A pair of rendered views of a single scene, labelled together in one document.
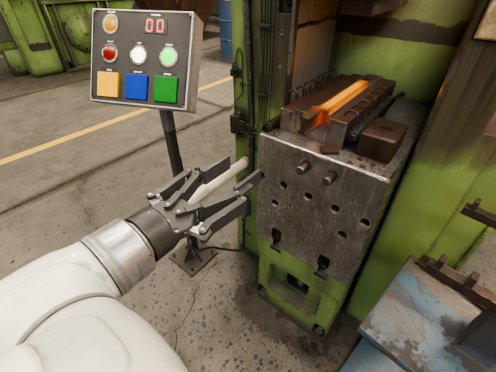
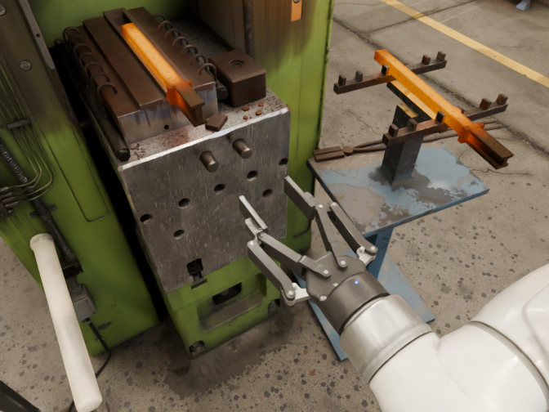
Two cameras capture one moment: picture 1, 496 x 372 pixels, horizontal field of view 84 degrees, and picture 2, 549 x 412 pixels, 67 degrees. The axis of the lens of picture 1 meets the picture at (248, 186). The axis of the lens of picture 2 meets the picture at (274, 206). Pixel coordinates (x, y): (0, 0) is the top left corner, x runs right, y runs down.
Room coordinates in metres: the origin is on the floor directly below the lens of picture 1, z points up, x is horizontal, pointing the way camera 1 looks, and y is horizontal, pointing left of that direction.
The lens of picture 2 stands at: (0.27, 0.40, 1.43)
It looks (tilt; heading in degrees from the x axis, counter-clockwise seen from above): 47 degrees down; 290
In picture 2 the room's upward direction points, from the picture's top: straight up
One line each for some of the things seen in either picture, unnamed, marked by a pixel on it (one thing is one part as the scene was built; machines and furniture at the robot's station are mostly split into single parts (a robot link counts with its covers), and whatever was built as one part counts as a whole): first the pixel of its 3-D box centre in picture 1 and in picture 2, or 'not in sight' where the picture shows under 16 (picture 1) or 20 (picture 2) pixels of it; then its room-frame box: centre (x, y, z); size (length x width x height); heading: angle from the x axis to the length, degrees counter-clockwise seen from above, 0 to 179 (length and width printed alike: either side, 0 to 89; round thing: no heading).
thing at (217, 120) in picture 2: (329, 150); (216, 122); (0.63, -0.22, 0.92); 0.04 x 0.03 x 0.01; 90
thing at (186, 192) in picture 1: (185, 193); (292, 260); (0.36, 0.11, 1.00); 0.11 x 0.01 x 0.04; 163
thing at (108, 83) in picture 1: (108, 84); not in sight; (0.89, 0.44, 1.01); 0.07 x 0.05 x 0.07; 76
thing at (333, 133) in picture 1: (342, 102); (135, 64); (0.86, -0.30, 0.96); 0.42 x 0.20 x 0.09; 141
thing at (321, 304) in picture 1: (321, 250); (198, 246); (0.84, -0.35, 0.23); 0.55 x 0.37 x 0.47; 141
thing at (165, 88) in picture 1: (166, 89); not in sight; (0.84, 0.25, 1.01); 0.07 x 0.05 x 0.07; 76
